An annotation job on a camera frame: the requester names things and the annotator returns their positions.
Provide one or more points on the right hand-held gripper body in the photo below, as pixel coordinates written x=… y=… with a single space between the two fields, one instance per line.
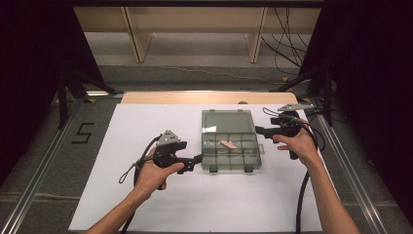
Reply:
x=290 y=125

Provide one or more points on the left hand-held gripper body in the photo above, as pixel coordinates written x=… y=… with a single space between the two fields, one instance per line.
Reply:
x=167 y=152

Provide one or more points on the clear grey compartment box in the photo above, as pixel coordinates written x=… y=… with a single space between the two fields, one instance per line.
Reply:
x=230 y=159

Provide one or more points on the orange soft lure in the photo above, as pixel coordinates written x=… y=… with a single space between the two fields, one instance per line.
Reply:
x=230 y=145

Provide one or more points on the person's right hand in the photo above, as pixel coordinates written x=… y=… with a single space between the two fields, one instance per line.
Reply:
x=303 y=144

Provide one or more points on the person's left hand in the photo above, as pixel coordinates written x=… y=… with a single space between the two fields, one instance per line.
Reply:
x=151 y=177

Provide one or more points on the white board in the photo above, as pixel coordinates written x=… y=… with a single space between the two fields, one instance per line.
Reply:
x=162 y=120

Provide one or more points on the black metal stand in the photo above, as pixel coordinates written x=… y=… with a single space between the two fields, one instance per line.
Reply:
x=69 y=87
x=326 y=94

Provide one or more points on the wooden table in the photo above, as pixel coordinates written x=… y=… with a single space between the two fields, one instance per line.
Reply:
x=207 y=97

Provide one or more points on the dark curtain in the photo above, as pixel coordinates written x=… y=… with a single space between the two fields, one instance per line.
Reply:
x=373 y=81
x=29 y=65

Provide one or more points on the light wooden shelf unit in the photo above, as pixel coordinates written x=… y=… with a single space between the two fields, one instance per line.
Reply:
x=195 y=19

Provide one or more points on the metal floor rail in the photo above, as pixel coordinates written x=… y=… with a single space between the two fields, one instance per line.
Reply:
x=350 y=175
x=39 y=175

